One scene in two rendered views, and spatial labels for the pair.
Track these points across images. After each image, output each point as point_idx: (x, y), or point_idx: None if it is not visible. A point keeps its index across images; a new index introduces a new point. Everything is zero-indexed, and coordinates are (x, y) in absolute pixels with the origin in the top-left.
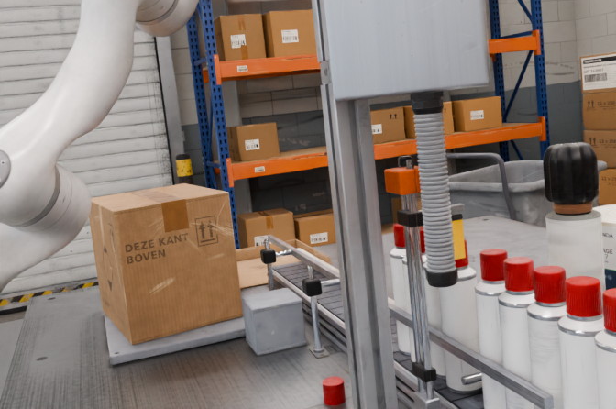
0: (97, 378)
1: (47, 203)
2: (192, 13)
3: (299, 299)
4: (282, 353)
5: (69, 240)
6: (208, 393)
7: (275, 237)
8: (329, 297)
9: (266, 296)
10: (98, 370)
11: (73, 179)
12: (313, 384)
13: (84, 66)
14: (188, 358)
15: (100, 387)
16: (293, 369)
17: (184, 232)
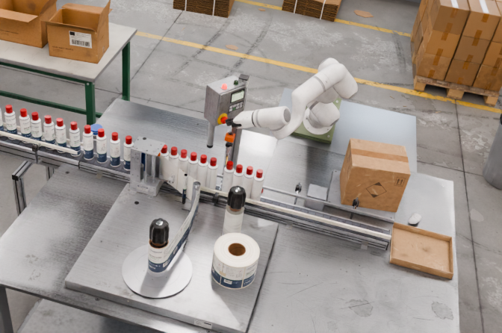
0: (326, 167)
1: (308, 107)
2: (341, 95)
3: (307, 194)
4: (302, 200)
5: (321, 125)
6: (290, 178)
7: (384, 217)
8: (321, 216)
9: (320, 191)
10: (333, 169)
11: (321, 110)
12: (273, 193)
13: None
14: (322, 185)
15: (318, 166)
16: (287, 195)
17: (348, 163)
